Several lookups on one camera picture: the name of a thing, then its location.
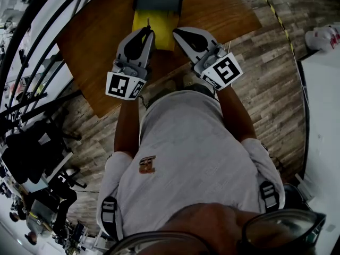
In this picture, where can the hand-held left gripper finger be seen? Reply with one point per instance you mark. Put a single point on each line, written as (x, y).
(150, 46)
(132, 46)

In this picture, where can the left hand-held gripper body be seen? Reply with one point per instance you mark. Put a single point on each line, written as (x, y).
(119, 85)

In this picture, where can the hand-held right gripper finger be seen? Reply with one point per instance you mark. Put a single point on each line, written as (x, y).
(190, 52)
(202, 34)

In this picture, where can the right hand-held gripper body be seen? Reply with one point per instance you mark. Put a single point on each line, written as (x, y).
(225, 70)

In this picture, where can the person's left forearm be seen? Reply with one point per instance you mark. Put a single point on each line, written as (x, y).
(127, 126)

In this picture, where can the person's right forearm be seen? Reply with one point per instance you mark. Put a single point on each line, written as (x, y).
(236, 113)

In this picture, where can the person's right shoe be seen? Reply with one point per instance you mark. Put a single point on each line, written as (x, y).
(190, 80)

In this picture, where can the person's shoe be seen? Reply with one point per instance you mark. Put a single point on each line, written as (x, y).
(167, 87)
(190, 80)

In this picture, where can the dark trousers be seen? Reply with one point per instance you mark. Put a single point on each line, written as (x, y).
(202, 88)

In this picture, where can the person's left shoe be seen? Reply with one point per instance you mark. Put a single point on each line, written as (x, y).
(167, 87)

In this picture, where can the yellow and black floor tape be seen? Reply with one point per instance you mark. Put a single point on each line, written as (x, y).
(279, 20)

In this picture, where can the white t-shirt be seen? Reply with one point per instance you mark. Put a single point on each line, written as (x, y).
(191, 147)

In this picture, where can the black tripod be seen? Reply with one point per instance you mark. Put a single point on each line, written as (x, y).
(37, 108)

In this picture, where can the white bag with red print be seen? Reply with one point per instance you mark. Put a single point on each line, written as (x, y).
(322, 38)

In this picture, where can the white counter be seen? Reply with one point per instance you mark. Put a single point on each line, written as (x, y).
(324, 110)

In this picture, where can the black curved railing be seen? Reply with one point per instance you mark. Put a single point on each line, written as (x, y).
(18, 44)

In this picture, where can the black bags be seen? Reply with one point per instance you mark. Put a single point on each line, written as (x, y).
(29, 153)

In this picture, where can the person's head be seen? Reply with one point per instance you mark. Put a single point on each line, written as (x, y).
(212, 227)

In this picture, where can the black-rimmed eyeglasses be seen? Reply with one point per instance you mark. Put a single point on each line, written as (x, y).
(281, 230)

